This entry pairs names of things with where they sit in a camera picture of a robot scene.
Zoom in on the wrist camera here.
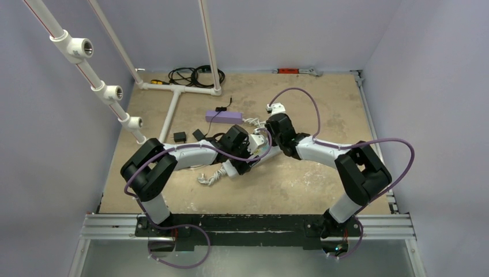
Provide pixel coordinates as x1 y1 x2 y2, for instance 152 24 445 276
266 103 286 115
247 133 268 155

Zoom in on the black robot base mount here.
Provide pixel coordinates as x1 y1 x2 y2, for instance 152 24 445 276
136 210 363 257

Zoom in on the yellow handled screwdriver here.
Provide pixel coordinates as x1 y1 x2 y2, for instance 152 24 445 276
151 79 169 85

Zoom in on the aluminium rail frame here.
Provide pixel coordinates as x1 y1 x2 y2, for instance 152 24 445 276
69 71 424 276

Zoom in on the purple cable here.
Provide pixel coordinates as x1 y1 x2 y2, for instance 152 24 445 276
268 87 416 217
124 128 273 226

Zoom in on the white power strip cord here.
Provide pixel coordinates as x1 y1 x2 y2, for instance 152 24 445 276
196 168 226 188

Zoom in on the white plug with cord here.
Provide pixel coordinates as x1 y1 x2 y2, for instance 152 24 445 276
242 118 266 129

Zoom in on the black coiled cable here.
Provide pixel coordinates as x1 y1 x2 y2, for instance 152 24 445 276
168 65 226 88

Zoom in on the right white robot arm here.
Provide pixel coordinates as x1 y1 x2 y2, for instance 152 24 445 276
265 113 392 235

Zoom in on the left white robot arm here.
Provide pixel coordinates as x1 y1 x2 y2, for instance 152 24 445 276
120 125 266 236

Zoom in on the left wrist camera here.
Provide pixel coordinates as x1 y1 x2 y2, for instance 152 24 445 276
247 133 268 155

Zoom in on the white power strip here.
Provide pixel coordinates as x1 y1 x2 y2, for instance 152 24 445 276
222 144 284 181

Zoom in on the red adjustable wrench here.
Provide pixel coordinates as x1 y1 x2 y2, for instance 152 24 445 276
272 68 322 77

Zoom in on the white pvc pipe frame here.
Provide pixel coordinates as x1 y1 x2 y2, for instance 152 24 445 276
22 0 223 146

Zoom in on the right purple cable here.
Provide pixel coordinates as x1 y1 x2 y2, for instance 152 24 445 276
268 87 416 217

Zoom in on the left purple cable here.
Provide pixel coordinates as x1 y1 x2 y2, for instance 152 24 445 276
124 128 273 226

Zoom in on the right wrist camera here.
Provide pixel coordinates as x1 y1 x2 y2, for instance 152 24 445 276
266 103 286 115

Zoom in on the purple rectangular box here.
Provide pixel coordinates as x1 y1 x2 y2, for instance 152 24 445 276
205 110 243 125

